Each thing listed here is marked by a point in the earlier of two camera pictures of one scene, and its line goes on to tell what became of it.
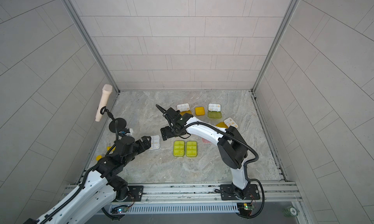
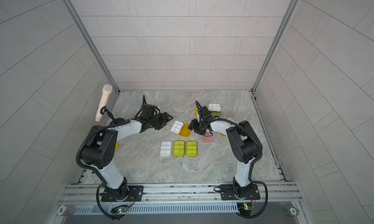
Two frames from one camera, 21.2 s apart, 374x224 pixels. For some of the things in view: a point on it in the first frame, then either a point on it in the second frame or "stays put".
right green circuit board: x=245 y=208 stays put
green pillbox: x=214 y=111 stays put
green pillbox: x=178 y=148 stays put
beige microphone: x=106 y=91 stays put
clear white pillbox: x=155 y=142 -> x=166 y=149
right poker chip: x=290 y=211 stays put
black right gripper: x=169 y=132 -> x=194 y=123
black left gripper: x=146 y=142 -> x=165 y=114
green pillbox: x=191 y=148 stays put
